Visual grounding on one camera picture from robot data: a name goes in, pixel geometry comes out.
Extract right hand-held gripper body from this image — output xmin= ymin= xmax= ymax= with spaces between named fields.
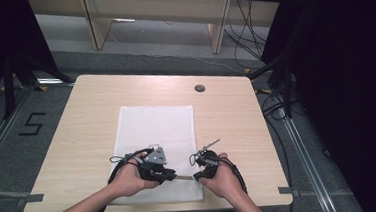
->
xmin=187 ymin=138 xmax=224 ymax=180

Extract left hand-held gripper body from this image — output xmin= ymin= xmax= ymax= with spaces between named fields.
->
xmin=133 ymin=145 xmax=177 ymax=186

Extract thin grey metal strip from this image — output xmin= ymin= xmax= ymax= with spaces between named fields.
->
xmin=175 ymin=174 xmax=195 ymax=182

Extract person's right hand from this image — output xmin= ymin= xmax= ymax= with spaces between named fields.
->
xmin=197 ymin=150 xmax=248 ymax=201

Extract person's left hand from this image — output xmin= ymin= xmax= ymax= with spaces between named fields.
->
xmin=107 ymin=150 xmax=162 ymax=200

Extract white cloth mat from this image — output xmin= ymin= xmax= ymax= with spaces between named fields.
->
xmin=104 ymin=100 xmax=206 ymax=208

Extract grey tape piece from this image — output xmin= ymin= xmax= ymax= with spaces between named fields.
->
xmin=14 ymin=192 xmax=46 ymax=208
xmin=277 ymin=185 xmax=294 ymax=195

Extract black metal stand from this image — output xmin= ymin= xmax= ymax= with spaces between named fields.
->
xmin=0 ymin=48 xmax=77 ymax=121
xmin=246 ymin=52 xmax=300 ymax=123

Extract black tape floor mark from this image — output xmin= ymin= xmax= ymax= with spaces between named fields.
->
xmin=17 ymin=111 xmax=48 ymax=138

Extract light wooden desk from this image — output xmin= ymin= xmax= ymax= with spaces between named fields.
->
xmin=79 ymin=0 xmax=294 ymax=64

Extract black curtain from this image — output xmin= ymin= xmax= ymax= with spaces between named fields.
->
xmin=0 ymin=0 xmax=62 ymax=113
xmin=257 ymin=0 xmax=376 ymax=212

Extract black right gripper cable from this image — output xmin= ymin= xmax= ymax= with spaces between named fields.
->
xmin=218 ymin=155 xmax=249 ymax=197

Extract black floor cables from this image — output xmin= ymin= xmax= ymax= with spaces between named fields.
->
xmin=253 ymin=77 xmax=305 ymax=212

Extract metal floor rail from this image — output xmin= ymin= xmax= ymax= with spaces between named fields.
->
xmin=280 ymin=107 xmax=340 ymax=212
xmin=0 ymin=85 xmax=49 ymax=177

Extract hanging black cables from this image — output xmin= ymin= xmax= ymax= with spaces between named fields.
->
xmin=221 ymin=0 xmax=276 ymax=71

